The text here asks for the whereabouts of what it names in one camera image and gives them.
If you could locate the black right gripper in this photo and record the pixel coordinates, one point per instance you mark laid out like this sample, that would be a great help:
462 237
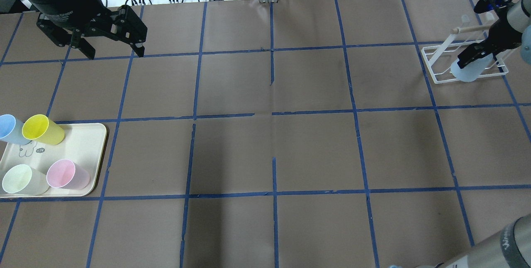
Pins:
502 30

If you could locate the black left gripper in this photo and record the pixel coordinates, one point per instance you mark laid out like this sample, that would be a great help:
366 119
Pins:
62 0

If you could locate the pale blue plastic cup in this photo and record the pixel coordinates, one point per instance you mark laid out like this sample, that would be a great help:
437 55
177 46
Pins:
472 71

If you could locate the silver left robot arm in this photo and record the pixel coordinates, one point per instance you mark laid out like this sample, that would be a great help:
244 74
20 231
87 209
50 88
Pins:
58 8

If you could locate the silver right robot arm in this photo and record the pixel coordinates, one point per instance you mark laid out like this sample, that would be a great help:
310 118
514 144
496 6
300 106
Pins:
512 28

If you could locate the yellow plastic cup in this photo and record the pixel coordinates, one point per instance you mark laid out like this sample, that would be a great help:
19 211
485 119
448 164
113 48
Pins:
42 129

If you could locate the light blue cup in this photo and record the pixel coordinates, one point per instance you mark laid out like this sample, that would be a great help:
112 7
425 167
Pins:
11 130

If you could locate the pink plastic cup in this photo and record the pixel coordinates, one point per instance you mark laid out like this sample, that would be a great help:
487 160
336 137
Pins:
66 174

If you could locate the pale green cup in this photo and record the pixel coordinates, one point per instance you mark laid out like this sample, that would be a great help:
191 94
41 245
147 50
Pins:
25 180

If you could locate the cream plastic tray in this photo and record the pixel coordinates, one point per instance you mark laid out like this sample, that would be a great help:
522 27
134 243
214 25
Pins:
83 143

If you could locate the white wire cup rack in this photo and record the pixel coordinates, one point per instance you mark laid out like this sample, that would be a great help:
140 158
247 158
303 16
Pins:
438 58

